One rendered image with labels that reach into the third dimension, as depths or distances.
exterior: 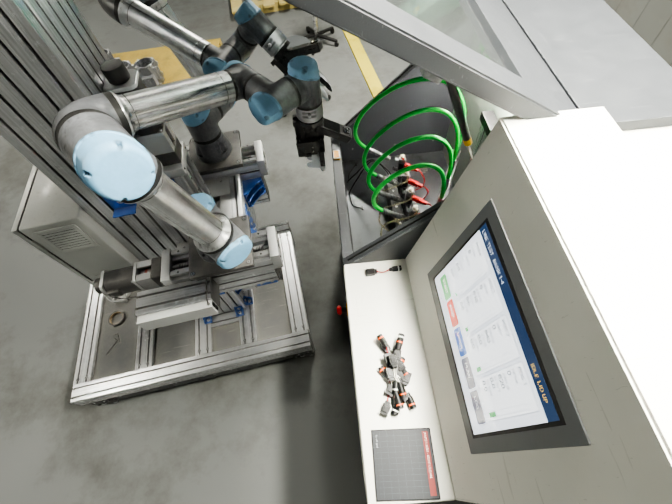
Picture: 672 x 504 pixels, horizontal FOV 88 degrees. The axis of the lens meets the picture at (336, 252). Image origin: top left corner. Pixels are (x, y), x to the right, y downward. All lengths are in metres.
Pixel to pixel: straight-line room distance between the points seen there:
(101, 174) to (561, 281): 0.80
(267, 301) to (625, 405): 1.74
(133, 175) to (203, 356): 1.44
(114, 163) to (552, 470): 0.91
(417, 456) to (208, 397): 1.43
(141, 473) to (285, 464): 0.75
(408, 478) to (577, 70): 1.12
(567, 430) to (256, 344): 1.55
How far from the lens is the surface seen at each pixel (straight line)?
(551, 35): 1.28
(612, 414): 0.65
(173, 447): 2.28
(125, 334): 2.34
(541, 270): 0.71
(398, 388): 1.05
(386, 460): 1.07
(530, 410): 0.76
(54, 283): 3.12
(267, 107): 0.89
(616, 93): 1.12
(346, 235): 1.32
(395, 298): 1.17
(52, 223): 1.40
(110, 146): 0.72
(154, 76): 3.99
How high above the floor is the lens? 2.05
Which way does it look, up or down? 59 degrees down
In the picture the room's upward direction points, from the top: 7 degrees counter-clockwise
